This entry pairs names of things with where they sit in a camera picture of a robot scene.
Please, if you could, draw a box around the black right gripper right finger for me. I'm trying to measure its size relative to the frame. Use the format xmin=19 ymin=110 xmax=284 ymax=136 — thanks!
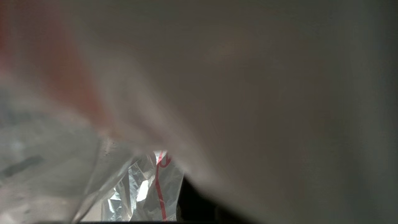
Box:
xmin=216 ymin=204 xmax=259 ymax=223

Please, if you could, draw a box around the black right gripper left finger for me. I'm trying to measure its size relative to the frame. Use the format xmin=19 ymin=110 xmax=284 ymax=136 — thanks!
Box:
xmin=177 ymin=176 xmax=219 ymax=222

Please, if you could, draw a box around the white garbage bag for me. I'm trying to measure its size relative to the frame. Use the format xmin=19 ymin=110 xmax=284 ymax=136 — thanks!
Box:
xmin=0 ymin=0 xmax=398 ymax=224

